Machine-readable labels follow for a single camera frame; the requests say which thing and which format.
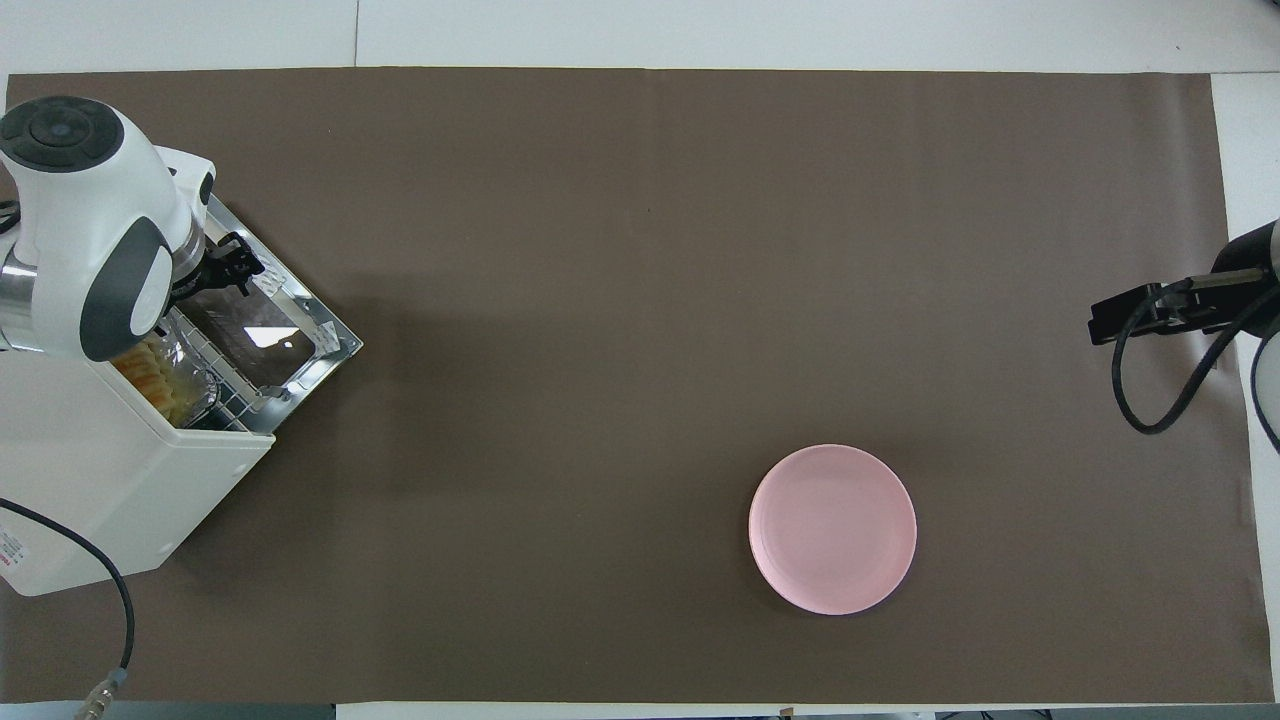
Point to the white toaster oven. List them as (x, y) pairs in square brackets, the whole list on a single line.
[(110, 480)]

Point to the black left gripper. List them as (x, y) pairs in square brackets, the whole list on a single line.
[(205, 268)]

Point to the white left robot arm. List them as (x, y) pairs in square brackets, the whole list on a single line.
[(80, 220)]

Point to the aluminium foil tray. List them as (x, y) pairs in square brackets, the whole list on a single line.
[(195, 385)]

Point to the glass oven door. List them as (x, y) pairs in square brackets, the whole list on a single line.
[(265, 330)]

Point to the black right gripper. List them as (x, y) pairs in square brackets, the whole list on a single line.
[(1150, 312)]

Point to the pink round plate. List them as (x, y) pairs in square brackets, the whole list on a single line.
[(832, 530)]

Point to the golden bread loaf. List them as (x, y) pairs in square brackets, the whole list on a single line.
[(155, 375)]

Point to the brown table mat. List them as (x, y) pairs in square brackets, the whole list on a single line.
[(640, 350)]

